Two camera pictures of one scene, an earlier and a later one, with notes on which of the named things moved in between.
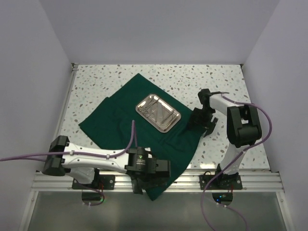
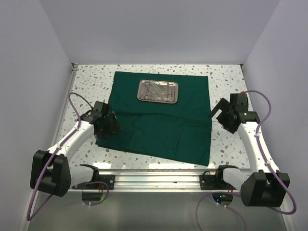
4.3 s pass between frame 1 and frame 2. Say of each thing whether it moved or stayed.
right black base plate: stayed
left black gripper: moved
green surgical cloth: moved
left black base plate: stayed
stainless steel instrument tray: moved
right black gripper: moved
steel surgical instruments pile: moved
